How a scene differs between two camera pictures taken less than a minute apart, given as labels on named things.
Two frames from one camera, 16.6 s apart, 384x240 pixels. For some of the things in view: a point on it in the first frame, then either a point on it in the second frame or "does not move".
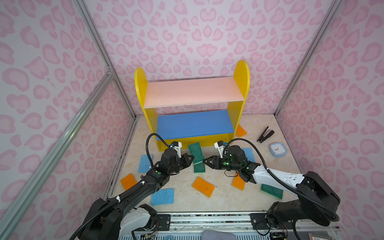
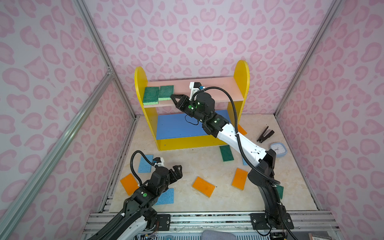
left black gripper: [187, 162] → [178, 173]
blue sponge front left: [163, 196] does not move
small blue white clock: [278, 150] does not move
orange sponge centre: [203, 187] does not move
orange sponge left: [128, 181] does not move
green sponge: [199, 168] → [165, 92]
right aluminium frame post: [329, 16] does not move
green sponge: [196, 151] → [151, 95]
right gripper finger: [212, 161] → [179, 99]
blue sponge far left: [144, 163] does not move
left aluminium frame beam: [45, 162] does not move
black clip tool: [266, 134] does not move
